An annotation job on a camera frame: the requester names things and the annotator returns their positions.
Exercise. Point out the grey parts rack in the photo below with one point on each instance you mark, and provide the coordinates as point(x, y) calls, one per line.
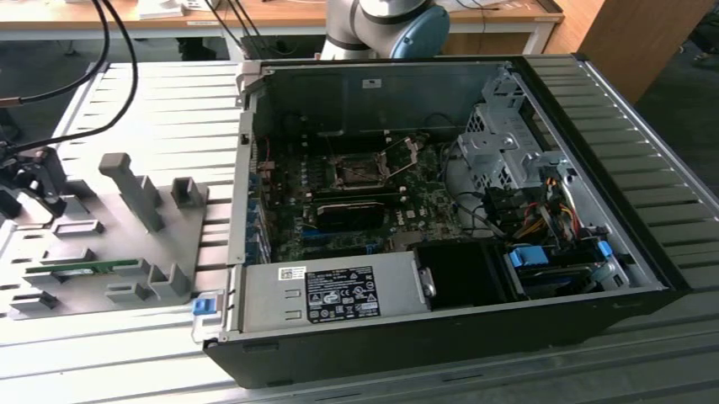
point(120, 252)

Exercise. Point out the CPU socket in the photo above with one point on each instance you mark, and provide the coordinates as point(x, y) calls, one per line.
point(359, 170)

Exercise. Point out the black fan shroud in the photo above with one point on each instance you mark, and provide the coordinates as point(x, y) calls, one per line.
point(460, 273)

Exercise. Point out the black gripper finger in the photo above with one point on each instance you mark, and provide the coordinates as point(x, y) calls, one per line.
point(8, 204)
point(50, 189)

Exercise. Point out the silver power supply unit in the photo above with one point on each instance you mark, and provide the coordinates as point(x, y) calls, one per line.
point(269, 303)

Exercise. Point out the green RAM stick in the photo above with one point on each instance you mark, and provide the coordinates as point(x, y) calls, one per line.
point(106, 266)

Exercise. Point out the blue plastic clip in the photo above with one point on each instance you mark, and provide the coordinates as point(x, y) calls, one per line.
point(604, 248)

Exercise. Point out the brown wooden cabinet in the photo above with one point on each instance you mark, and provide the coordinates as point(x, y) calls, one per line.
point(628, 42)

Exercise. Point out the blue disk carrier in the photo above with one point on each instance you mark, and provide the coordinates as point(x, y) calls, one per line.
point(528, 256)

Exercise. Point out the black open PC case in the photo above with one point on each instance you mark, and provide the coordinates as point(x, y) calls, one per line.
point(449, 349)

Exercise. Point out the green motherboard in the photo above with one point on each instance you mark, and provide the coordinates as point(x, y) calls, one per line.
point(427, 202)

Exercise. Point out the black RAM slot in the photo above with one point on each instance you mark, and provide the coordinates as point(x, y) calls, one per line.
point(353, 195)

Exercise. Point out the white paper stack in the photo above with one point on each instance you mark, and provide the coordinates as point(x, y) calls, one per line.
point(160, 10)

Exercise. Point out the light wooden desk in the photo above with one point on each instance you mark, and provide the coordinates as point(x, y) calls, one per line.
point(56, 19)
point(516, 19)

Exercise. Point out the white desk device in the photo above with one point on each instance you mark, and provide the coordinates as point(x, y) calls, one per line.
point(196, 4)

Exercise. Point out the silver metal drive cage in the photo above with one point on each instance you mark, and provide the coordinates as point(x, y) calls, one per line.
point(488, 160)

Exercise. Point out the blue case latch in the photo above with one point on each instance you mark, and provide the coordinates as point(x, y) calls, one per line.
point(202, 307)

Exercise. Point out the black bag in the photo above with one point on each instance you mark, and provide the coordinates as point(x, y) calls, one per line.
point(196, 49)

